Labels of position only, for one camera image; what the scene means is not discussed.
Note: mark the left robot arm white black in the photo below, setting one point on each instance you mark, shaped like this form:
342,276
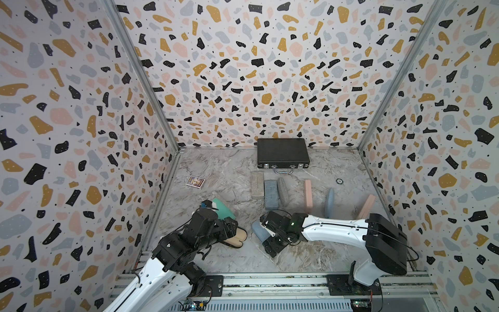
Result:
170,274

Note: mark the grey case mint lining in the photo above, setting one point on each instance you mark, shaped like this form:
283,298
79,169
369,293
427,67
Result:
271,194

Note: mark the closed pink glasses case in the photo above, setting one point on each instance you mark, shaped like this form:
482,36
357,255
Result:
366,209

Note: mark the black ribbed briefcase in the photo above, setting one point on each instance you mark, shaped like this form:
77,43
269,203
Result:
282,153

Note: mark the pink glasses case grey lining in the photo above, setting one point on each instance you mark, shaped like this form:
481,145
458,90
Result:
308,196

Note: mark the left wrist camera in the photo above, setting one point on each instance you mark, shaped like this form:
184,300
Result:
201,225

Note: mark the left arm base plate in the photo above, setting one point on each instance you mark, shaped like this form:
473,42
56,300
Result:
208,286

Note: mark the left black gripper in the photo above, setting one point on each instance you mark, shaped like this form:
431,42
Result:
232,231

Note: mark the aluminium front rail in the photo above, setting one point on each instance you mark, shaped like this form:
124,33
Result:
306,292

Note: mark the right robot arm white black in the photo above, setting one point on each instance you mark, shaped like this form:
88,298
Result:
384,246

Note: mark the mint green glasses case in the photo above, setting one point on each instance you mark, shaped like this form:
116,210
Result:
222,210

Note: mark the blue case with pink glasses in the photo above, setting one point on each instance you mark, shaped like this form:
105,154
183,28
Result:
261,233

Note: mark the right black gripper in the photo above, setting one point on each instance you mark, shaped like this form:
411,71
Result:
272,249

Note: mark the black case beige lining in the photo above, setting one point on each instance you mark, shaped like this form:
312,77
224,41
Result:
237,236

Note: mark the beige case with brown glasses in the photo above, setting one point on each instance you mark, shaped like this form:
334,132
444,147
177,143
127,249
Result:
283,192

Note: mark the playing card box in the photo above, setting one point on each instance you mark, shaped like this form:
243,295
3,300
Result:
195,182

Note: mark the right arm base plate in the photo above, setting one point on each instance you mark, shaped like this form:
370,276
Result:
345,285

